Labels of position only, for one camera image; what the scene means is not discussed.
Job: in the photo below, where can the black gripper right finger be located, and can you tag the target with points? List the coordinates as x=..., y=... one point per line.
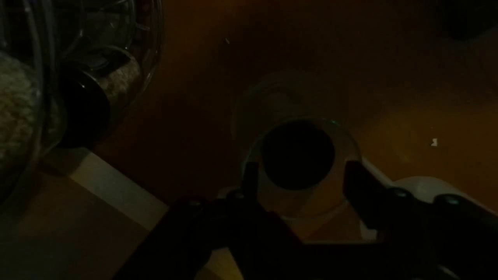
x=441, y=228

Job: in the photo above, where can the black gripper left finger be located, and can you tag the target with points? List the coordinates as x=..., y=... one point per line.
x=197, y=234

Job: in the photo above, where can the clear glass cup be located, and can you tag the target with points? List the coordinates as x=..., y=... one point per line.
x=253, y=149

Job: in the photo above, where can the tiny white crumb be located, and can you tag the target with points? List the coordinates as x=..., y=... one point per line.
x=435, y=143

